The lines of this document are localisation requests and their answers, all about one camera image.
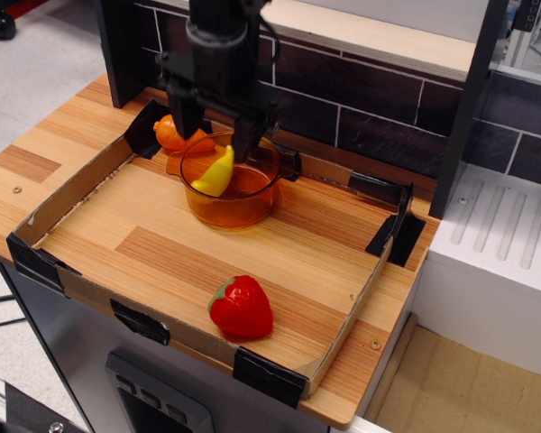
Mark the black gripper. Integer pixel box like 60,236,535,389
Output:
156,1,280,163

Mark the yellow toy banana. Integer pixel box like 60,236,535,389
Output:
191,145,234,198

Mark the orange transparent pot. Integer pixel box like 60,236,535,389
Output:
166,131,301,228

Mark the cardboard fence with black tape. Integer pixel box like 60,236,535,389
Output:
7,101,426,407

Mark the orange toy carrot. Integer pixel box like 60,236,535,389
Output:
153,115,215,153

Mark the light wooden shelf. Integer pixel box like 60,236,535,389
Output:
261,1,475,82

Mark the red toy strawberry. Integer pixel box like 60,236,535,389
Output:
208,275,274,338

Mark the black caster wheel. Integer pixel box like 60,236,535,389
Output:
0,11,16,41

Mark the grey toy oven front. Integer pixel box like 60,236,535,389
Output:
105,354,214,432

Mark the white toy sink drainboard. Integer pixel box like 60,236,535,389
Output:
412,164,541,375

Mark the dark grey shelf post left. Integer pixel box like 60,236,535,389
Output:
94,0,160,108

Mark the dark grey shelf post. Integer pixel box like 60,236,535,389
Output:
94,0,160,108
429,1,509,219

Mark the dark grey shelf post right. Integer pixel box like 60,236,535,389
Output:
429,1,509,219

